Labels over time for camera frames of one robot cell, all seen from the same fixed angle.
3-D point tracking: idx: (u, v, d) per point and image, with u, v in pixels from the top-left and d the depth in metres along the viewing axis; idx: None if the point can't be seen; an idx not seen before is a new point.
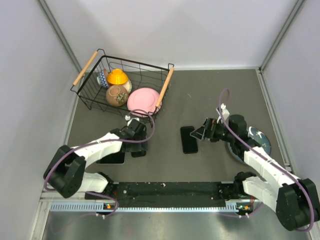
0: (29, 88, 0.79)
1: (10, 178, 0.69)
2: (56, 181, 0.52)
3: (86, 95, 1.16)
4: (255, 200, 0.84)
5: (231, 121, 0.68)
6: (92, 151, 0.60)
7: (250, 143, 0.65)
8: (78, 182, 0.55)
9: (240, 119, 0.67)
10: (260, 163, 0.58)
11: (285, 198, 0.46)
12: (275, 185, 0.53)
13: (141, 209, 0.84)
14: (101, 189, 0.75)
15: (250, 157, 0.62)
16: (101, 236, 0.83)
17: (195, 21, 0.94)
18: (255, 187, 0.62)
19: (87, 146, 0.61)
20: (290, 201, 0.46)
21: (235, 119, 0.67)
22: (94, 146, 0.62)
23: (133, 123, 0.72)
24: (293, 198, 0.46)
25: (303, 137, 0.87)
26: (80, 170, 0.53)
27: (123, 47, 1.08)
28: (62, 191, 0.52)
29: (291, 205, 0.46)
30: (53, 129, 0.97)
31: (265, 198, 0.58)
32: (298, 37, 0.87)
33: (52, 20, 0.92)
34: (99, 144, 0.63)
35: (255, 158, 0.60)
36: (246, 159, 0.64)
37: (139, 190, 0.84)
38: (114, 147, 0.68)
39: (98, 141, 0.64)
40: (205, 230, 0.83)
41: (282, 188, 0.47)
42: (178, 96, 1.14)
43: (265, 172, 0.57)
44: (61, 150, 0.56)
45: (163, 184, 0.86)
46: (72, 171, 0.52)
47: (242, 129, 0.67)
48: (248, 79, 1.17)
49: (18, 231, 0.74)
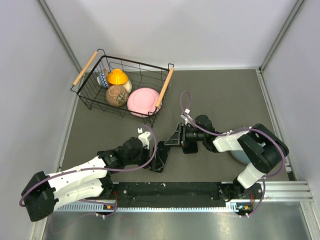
0: (29, 88, 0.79)
1: (9, 178, 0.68)
2: (29, 204, 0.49)
3: (87, 95, 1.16)
4: (256, 200, 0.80)
5: (196, 122, 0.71)
6: (67, 182, 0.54)
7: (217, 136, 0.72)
8: (50, 210, 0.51)
9: (205, 119, 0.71)
10: (223, 139, 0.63)
11: (245, 144, 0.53)
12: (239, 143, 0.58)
13: (141, 209, 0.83)
14: (97, 193, 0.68)
15: (218, 141, 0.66)
16: (101, 236, 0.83)
17: (195, 21, 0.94)
18: (244, 173, 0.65)
19: (64, 175, 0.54)
20: (250, 143, 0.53)
21: (201, 121, 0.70)
22: (72, 175, 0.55)
23: (124, 145, 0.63)
24: (251, 141, 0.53)
25: (303, 138, 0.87)
26: (50, 200, 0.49)
27: (123, 47, 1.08)
28: (32, 215, 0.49)
29: (252, 146, 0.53)
30: (53, 129, 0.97)
31: (254, 173, 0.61)
32: (298, 37, 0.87)
33: (52, 20, 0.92)
34: (79, 173, 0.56)
35: (220, 138, 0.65)
36: (218, 148, 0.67)
37: (139, 190, 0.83)
38: (98, 175, 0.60)
39: (78, 169, 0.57)
40: (205, 230, 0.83)
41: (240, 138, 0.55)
42: (178, 96, 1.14)
43: (230, 143, 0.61)
44: (37, 176, 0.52)
45: (163, 184, 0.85)
46: (39, 200, 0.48)
47: (209, 128, 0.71)
48: (248, 79, 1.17)
49: (18, 231, 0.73)
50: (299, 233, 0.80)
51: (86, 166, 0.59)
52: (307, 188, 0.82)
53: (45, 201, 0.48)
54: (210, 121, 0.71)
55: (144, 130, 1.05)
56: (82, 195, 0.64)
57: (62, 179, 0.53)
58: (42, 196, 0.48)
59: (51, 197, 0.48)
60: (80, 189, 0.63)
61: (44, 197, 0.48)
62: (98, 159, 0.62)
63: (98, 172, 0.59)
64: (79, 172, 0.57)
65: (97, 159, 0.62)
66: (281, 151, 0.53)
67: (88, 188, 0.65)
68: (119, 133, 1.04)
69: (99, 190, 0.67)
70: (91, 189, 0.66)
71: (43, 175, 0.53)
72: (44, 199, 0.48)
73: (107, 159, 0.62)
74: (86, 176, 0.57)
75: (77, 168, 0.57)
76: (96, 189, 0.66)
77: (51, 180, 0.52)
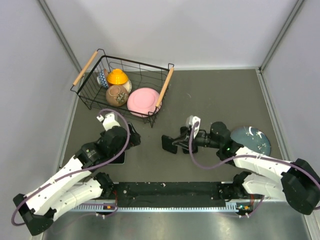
0: (29, 88, 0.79)
1: (10, 177, 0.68)
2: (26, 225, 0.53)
3: (86, 95, 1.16)
4: (255, 200, 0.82)
5: (212, 131, 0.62)
6: (45, 198, 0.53)
7: (234, 146, 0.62)
8: (47, 223, 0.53)
9: (223, 128, 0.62)
10: (251, 163, 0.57)
11: (291, 187, 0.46)
12: (275, 177, 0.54)
13: (141, 209, 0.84)
14: (97, 194, 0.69)
15: (240, 162, 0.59)
16: (101, 235, 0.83)
17: (194, 21, 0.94)
18: (257, 185, 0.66)
19: (40, 191, 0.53)
20: (296, 187, 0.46)
21: (219, 131, 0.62)
22: (48, 189, 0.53)
23: (106, 135, 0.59)
24: (297, 183, 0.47)
25: (303, 138, 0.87)
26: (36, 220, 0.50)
27: (123, 47, 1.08)
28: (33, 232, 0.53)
29: (298, 188, 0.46)
30: (53, 129, 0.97)
31: (270, 191, 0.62)
32: (298, 37, 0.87)
33: (52, 20, 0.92)
34: (53, 186, 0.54)
35: (245, 160, 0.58)
36: (237, 166, 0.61)
37: (139, 190, 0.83)
38: (80, 176, 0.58)
39: (52, 181, 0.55)
40: (205, 230, 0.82)
41: (284, 180, 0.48)
42: (178, 96, 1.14)
43: (260, 169, 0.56)
44: (15, 200, 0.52)
45: (163, 184, 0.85)
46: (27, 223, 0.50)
47: (226, 139, 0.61)
48: (248, 79, 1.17)
49: (18, 231, 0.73)
50: (299, 233, 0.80)
51: (62, 173, 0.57)
52: None
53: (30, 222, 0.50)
54: (229, 131, 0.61)
55: (144, 130, 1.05)
56: (83, 198, 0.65)
57: (39, 196, 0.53)
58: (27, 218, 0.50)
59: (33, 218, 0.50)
60: (76, 194, 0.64)
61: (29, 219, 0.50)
62: (74, 159, 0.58)
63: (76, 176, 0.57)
64: (54, 183, 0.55)
65: (73, 160, 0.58)
66: None
67: (87, 191, 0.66)
68: None
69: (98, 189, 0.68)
70: (89, 192, 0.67)
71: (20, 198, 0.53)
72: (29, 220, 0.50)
73: (87, 155, 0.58)
74: (62, 186, 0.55)
75: (52, 179, 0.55)
76: (95, 190, 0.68)
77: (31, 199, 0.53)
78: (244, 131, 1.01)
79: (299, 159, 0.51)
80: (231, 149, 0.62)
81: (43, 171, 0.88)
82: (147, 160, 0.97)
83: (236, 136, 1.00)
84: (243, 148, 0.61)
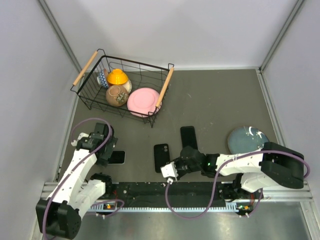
0: (29, 88, 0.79)
1: (9, 178, 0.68)
2: (57, 230, 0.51)
3: (86, 95, 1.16)
4: (255, 200, 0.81)
5: (183, 158, 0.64)
6: (70, 188, 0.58)
7: (213, 159, 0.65)
8: (78, 217, 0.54)
9: (190, 150, 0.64)
10: (231, 166, 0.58)
11: (274, 173, 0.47)
12: (257, 169, 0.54)
13: (141, 209, 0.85)
14: (103, 191, 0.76)
15: (224, 170, 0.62)
16: (101, 236, 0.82)
17: (194, 21, 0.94)
18: (252, 182, 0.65)
19: (62, 185, 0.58)
20: (277, 170, 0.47)
21: (188, 154, 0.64)
22: (68, 181, 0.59)
23: (98, 126, 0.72)
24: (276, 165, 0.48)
25: (303, 138, 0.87)
26: (70, 209, 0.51)
27: (123, 47, 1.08)
28: (68, 233, 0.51)
29: (280, 170, 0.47)
30: (53, 129, 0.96)
31: (265, 182, 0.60)
32: (299, 36, 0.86)
33: (52, 20, 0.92)
34: (72, 175, 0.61)
35: (226, 166, 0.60)
36: (223, 174, 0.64)
37: (139, 190, 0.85)
38: (90, 162, 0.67)
39: (69, 172, 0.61)
40: (205, 230, 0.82)
41: (265, 171, 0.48)
42: (178, 96, 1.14)
43: (242, 168, 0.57)
44: (39, 206, 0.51)
45: (163, 184, 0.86)
46: (61, 218, 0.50)
47: (198, 158, 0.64)
48: (248, 79, 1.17)
49: (18, 231, 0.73)
50: (299, 233, 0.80)
51: (74, 164, 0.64)
52: (307, 188, 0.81)
53: (68, 214, 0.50)
54: (196, 150, 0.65)
55: (144, 130, 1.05)
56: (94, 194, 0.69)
57: (63, 190, 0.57)
58: (61, 212, 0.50)
59: (68, 207, 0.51)
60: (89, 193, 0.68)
61: (63, 213, 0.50)
62: (79, 150, 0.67)
63: (87, 161, 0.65)
64: (72, 173, 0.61)
65: (78, 151, 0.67)
66: (300, 158, 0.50)
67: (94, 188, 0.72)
68: (119, 133, 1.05)
69: (101, 183, 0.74)
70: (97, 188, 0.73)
71: (44, 201, 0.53)
72: (65, 213, 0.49)
73: (86, 144, 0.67)
74: (80, 173, 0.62)
75: (69, 170, 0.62)
76: (99, 185, 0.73)
77: (55, 198, 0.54)
78: (244, 131, 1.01)
79: (266, 142, 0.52)
80: (211, 163, 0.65)
81: (43, 171, 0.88)
82: (147, 160, 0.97)
83: (236, 135, 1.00)
84: (220, 157, 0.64)
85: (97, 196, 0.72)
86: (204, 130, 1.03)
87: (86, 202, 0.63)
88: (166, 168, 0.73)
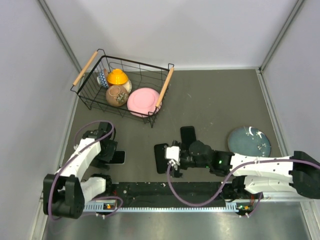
0: (29, 88, 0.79)
1: (9, 178, 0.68)
2: (61, 207, 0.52)
3: (86, 95, 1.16)
4: (255, 200, 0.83)
5: (193, 153, 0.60)
6: (77, 166, 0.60)
7: (224, 156, 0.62)
8: (81, 197, 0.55)
9: (201, 147, 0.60)
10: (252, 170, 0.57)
11: (306, 184, 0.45)
12: (280, 177, 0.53)
13: (141, 209, 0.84)
14: (103, 188, 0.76)
15: (240, 171, 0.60)
16: (101, 236, 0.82)
17: (194, 21, 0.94)
18: (260, 184, 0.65)
19: (70, 163, 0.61)
20: (309, 182, 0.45)
21: (199, 150, 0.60)
22: (75, 160, 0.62)
23: (102, 124, 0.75)
24: (308, 177, 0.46)
25: (303, 138, 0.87)
26: (77, 184, 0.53)
27: (123, 47, 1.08)
28: (71, 211, 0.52)
29: (313, 182, 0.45)
30: (53, 129, 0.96)
31: (275, 186, 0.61)
32: (299, 37, 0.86)
33: (52, 20, 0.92)
34: (80, 155, 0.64)
35: (244, 168, 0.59)
36: (235, 174, 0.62)
37: (139, 190, 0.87)
38: (95, 149, 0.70)
39: (77, 154, 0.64)
40: (205, 230, 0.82)
41: (295, 181, 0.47)
42: (178, 96, 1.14)
43: (263, 173, 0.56)
44: (47, 181, 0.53)
45: (163, 185, 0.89)
46: (68, 192, 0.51)
47: (209, 154, 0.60)
48: (248, 80, 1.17)
49: (18, 231, 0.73)
50: (299, 233, 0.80)
51: (81, 148, 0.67)
52: None
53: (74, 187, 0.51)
54: (208, 146, 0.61)
55: (144, 130, 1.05)
56: (96, 186, 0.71)
57: (70, 167, 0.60)
58: (68, 185, 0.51)
59: (75, 181, 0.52)
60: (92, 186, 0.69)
61: (71, 185, 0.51)
62: (85, 138, 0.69)
63: (93, 146, 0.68)
64: (79, 154, 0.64)
65: (84, 139, 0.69)
66: None
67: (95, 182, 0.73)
68: (119, 133, 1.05)
69: (102, 179, 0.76)
70: (99, 183, 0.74)
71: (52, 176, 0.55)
72: (72, 185, 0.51)
73: (91, 134, 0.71)
74: (87, 154, 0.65)
75: (76, 151, 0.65)
76: (99, 181, 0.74)
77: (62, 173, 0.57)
78: (244, 131, 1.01)
79: (296, 151, 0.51)
80: (223, 160, 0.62)
81: (43, 171, 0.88)
82: (147, 160, 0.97)
83: (236, 135, 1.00)
84: (234, 156, 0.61)
85: (97, 192, 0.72)
86: (204, 130, 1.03)
87: (89, 189, 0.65)
88: (172, 150, 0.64)
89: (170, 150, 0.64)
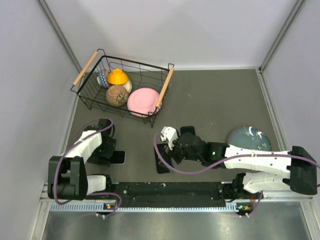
0: (29, 88, 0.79)
1: (9, 178, 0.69)
2: (66, 189, 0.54)
3: (86, 95, 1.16)
4: (255, 200, 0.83)
5: (182, 146, 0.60)
6: (81, 150, 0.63)
7: (217, 146, 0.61)
8: (85, 179, 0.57)
9: (190, 138, 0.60)
10: (248, 163, 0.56)
11: (302, 179, 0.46)
12: (276, 172, 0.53)
13: (141, 209, 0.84)
14: (103, 187, 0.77)
15: (234, 164, 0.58)
16: (100, 236, 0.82)
17: (195, 21, 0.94)
18: (258, 184, 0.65)
19: (74, 148, 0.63)
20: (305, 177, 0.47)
21: (188, 142, 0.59)
22: (79, 145, 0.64)
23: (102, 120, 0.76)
24: (304, 172, 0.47)
25: (303, 138, 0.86)
26: (82, 164, 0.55)
27: (123, 47, 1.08)
28: (77, 192, 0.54)
29: (307, 178, 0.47)
30: (53, 128, 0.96)
31: (272, 184, 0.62)
32: (299, 37, 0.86)
33: (52, 20, 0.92)
34: (83, 141, 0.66)
35: (239, 161, 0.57)
36: (229, 166, 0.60)
37: (139, 191, 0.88)
38: (97, 139, 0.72)
39: (81, 140, 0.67)
40: (205, 230, 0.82)
41: (292, 176, 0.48)
42: (178, 96, 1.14)
43: (259, 167, 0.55)
44: (51, 163, 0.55)
45: (163, 184, 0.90)
46: (74, 170, 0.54)
47: (199, 145, 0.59)
48: (248, 80, 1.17)
49: (18, 231, 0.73)
50: (299, 233, 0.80)
51: (86, 135, 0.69)
52: None
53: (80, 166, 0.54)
54: (197, 137, 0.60)
55: (144, 130, 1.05)
56: (97, 181, 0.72)
57: (74, 150, 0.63)
58: (74, 165, 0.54)
59: (80, 160, 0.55)
60: (94, 181, 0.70)
61: (77, 164, 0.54)
62: (86, 131, 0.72)
63: (96, 135, 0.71)
64: (84, 140, 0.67)
65: (86, 132, 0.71)
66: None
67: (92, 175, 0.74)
68: (119, 133, 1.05)
69: (102, 176, 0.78)
70: (101, 178, 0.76)
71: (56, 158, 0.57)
72: (78, 164, 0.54)
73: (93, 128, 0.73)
74: (90, 141, 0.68)
75: (80, 138, 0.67)
76: (100, 178, 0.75)
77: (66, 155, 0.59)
78: (244, 131, 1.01)
79: (294, 147, 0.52)
80: (217, 152, 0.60)
81: (43, 170, 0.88)
82: (147, 161, 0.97)
83: (236, 135, 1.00)
84: (229, 148, 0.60)
85: (98, 189, 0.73)
86: (205, 130, 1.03)
87: (90, 180, 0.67)
88: (168, 129, 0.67)
89: (165, 130, 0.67)
